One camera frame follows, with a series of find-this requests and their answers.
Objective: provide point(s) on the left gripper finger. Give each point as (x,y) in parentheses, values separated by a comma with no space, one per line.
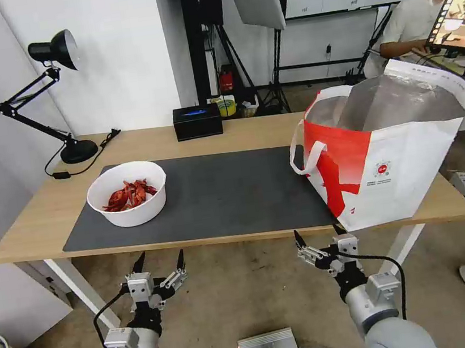
(176,277)
(139,263)

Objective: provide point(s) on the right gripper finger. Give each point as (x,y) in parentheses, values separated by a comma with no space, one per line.
(309,253)
(338,230)

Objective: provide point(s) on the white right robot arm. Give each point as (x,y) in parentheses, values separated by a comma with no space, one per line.
(390,328)

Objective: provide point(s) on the white red takeout bag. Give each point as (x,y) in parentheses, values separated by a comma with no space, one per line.
(399,169)

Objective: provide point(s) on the white round paper bowl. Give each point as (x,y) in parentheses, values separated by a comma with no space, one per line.
(135,214)

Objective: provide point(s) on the red crayfish shell scraps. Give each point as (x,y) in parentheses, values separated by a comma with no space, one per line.
(128,195)

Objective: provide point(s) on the dark grey desk mat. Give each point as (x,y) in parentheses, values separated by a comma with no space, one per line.
(226,192)

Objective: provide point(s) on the wooden table white legs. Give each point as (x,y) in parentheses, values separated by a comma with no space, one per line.
(245,138)

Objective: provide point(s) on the black tissue box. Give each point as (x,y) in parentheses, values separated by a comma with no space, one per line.
(197,125)

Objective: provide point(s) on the black light stand tripod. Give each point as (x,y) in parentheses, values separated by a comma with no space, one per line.
(277,78)

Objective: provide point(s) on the yellow green tape roll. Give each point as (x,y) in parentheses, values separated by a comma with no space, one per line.
(223,104)

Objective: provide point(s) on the red fire extinguisher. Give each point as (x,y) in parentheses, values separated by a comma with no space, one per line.
(226,79)

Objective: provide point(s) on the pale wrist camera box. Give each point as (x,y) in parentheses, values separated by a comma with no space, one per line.
(140,286)
(348,245)

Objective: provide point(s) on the black metal rack frame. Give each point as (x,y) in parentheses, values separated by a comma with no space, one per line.
(197,37)

